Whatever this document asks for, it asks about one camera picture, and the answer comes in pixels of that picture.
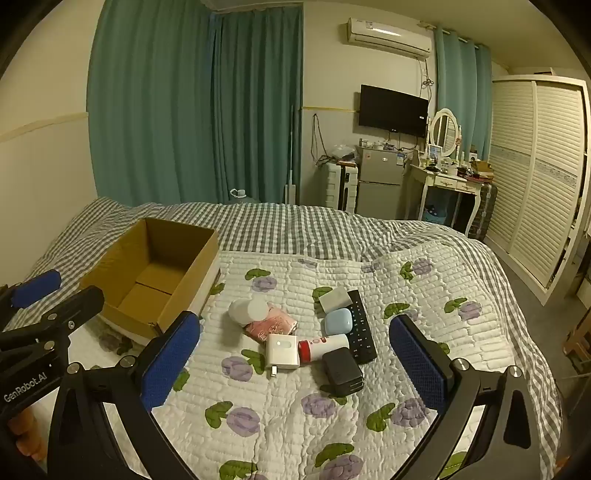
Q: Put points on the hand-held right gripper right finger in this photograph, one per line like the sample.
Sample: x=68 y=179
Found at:
x=418 y=364

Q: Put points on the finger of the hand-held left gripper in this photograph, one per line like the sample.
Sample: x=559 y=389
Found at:
x=78 y=307
x=37 y=286

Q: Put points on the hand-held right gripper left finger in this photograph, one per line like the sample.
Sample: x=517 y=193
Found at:
x=171 y=357

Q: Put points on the brown cardboard box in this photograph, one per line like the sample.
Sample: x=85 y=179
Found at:
x=138 y=249

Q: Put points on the white cylindrical jar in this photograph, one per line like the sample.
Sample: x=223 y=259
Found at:
x=247 y=310

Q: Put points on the light blue earbuds case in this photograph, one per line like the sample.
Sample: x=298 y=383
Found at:
x=337 y=322

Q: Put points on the white rectangular box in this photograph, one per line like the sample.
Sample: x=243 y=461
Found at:
x=334 y=299

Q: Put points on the pink patterned packet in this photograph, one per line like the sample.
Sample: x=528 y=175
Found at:
x=272 y=325

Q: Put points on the white power adapter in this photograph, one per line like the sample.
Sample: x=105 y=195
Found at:
x=281 y=350

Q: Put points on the person's left hand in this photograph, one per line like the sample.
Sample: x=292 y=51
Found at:
x=25 y=438

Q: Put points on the black remote control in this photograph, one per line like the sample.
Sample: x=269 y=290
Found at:
x=360 y=323

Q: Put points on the black charger block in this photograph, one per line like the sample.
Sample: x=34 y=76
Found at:
x=341 y=371

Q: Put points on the white floral quilt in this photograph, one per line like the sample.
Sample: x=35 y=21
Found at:
x=277 y=415

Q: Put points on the blue basket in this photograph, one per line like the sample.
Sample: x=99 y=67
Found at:
x=435 y=214

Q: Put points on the wooden chair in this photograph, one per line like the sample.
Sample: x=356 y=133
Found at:
x=579 y=332

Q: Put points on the dark suitcase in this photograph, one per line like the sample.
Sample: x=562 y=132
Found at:
x=485 y=210

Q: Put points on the grey gingham bed cover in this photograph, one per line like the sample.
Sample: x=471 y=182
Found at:
x=286 y=226

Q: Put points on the silver refrigerator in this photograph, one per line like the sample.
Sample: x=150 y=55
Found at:
x=378 y=184

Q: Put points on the white vanity table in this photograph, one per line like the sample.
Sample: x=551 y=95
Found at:
x=438 y=180

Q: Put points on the white ribbed suitcase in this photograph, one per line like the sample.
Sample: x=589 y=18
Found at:
x=339 y=187

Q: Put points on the white mop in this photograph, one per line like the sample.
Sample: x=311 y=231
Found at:
x=291 y=184

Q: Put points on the teal curtain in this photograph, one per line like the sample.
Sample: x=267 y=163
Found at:
x=152 y=106
x=258 y=106
x=457 y=87

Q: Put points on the white louvred wardrobe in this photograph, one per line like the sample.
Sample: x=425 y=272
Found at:
x=540 y=175

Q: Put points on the clear plastic bag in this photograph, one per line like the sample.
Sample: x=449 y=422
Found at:
x=340 y=151

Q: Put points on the oval vanity mirror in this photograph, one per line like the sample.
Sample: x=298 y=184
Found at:
x=444 y=131

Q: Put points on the white air conditioner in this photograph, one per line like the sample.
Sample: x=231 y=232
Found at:
x=388 y=39

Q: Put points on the black wall television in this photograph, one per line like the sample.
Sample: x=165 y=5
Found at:
x=392 y=110

